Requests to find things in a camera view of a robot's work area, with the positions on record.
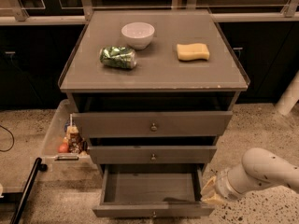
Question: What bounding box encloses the grey drawer cabinet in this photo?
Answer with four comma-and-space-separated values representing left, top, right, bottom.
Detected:
57, 9, 251, 175

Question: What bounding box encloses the black pole stand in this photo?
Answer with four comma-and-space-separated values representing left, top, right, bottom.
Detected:
9, 158, 48, 224

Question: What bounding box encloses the red apple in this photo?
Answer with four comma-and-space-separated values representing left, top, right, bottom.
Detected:
58, 143, 69, 153

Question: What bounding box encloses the yellow sponge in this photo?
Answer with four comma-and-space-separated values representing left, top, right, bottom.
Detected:
177, 43, 210, 61

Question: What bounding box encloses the metal railing frame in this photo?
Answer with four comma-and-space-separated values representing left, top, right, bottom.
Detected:
0, 0, 299, 25

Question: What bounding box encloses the grey top drawer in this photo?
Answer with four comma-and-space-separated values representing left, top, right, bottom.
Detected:
73, 111, 232, 138

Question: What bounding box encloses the crushed green soda can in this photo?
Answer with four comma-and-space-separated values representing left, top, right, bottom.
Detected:
99, 46, 136, 69

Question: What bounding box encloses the grey drawer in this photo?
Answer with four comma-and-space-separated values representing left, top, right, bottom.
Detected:
89, 137, 217, 164
93, 163, 214, 217
73, 111, 232, 138

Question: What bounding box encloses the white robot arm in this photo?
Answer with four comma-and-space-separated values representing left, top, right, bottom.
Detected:
197, 76, 299, 204

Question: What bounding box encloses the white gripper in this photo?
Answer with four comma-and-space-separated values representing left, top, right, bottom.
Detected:
201, 169, 242, 205

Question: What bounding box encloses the grey middle drawer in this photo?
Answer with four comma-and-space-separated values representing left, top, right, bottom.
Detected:
89, 137, 217, 164

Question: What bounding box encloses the grey bottom drawer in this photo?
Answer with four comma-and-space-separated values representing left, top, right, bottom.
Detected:
93, 163, 214, 217

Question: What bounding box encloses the brown snack bottle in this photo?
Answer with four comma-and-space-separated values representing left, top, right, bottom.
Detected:
66, 126, 83, 154

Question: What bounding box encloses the white ceramic bowl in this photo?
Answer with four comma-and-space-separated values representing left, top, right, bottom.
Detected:
121, 22, 155, 49

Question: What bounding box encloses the black floor cable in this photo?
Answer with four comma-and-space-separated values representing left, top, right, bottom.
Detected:
0, 124, 16, 153

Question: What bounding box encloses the clear plastic storage bin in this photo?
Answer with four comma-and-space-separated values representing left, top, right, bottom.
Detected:
41, 99, 92, 164

